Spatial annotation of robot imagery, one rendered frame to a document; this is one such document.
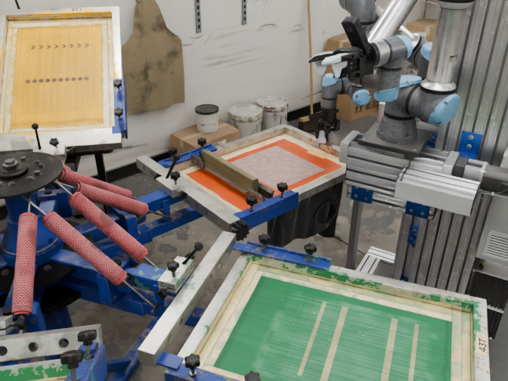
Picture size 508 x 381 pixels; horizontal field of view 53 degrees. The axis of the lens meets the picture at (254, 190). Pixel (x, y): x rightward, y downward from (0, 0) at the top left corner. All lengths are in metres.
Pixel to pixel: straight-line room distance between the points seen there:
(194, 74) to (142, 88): 0.54
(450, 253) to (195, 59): 2.81
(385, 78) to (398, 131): 0.38
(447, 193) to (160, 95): 2.85
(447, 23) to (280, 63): 3.40
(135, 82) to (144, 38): 0.33
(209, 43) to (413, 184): 2.92
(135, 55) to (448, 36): 2.72
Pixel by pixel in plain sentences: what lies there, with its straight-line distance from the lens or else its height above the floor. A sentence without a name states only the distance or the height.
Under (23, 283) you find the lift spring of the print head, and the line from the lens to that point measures 1.52.
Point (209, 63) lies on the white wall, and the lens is 4.51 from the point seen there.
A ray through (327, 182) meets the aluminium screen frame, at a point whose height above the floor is 0.98.
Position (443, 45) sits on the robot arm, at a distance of 1.80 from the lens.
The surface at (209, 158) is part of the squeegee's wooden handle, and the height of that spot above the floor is 1.04.
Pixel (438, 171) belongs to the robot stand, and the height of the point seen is 1.18.
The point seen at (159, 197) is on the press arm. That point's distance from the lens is 2.00.
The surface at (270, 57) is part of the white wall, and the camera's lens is 4.95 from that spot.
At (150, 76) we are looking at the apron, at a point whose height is 0.81.
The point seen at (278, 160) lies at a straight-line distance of 2.44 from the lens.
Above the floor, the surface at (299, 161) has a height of 0.95.
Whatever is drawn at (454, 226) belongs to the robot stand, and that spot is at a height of 0.85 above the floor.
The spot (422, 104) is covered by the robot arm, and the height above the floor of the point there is 1.44.
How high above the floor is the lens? 2.06
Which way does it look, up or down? 30 degrees down
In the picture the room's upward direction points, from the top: straight up
